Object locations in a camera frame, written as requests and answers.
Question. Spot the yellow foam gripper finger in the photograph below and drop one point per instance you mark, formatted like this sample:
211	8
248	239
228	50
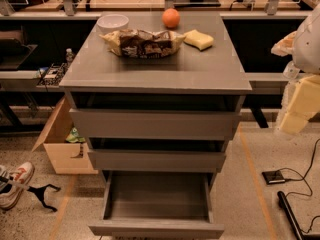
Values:
300	103

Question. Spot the grey bottom drawer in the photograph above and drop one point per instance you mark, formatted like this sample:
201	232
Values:
157	205

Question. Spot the green packet in box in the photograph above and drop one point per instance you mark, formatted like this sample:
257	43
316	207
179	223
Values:
74	137

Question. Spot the crumpled snack bag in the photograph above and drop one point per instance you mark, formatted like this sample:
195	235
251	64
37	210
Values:
141	44

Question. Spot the grey top drawer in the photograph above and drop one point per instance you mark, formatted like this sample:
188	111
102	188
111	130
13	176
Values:
155	116

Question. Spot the white bowl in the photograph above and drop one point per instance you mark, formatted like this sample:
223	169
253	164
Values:
112	22

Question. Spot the grey middle drawer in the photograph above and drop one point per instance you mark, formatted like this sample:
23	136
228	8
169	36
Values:
156	155

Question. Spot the clear sanitizer bottle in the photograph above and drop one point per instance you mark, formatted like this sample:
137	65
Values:
291	71

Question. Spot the yellow sponge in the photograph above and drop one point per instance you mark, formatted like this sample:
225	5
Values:
199	40

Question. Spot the grey drawer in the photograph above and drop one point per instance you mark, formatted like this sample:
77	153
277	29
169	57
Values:
155	116
156	155
157	205

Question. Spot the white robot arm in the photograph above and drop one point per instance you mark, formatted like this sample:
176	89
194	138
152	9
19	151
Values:
304	47

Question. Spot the cardboard box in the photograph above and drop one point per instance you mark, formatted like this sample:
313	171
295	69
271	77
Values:
65	157

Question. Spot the orange fruit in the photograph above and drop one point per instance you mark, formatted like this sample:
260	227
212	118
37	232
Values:
171	18

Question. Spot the black grabber tool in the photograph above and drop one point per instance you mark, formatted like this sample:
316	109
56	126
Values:
38	192

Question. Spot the small plastic bottle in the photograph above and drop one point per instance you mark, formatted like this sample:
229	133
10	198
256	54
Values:
69	56

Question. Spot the grey drawer cabinet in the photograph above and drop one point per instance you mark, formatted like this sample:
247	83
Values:
214	71

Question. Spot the black floor bar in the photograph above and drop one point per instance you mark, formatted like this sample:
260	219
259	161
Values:
297	231

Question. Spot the black floor pedal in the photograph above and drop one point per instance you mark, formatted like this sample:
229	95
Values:
273	177

